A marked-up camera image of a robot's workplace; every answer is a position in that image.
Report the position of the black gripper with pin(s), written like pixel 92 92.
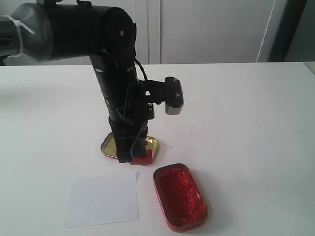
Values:
pixel 129 128

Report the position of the red rubber stamp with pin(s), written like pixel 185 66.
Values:
pixel 146 160

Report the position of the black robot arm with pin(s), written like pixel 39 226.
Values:
pixel 48 30

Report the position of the red ink pad tin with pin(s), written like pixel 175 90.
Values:
pixel 181 201

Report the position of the gold tin lid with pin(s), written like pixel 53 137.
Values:
pixel 108 147

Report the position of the white paper sheet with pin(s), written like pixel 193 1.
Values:
pixel 110 198

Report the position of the white cabinet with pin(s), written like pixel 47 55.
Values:
pixel 202 31

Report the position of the white zip tie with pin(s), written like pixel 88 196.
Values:
pixel 11 38

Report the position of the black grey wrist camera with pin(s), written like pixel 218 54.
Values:
pixel 170 92

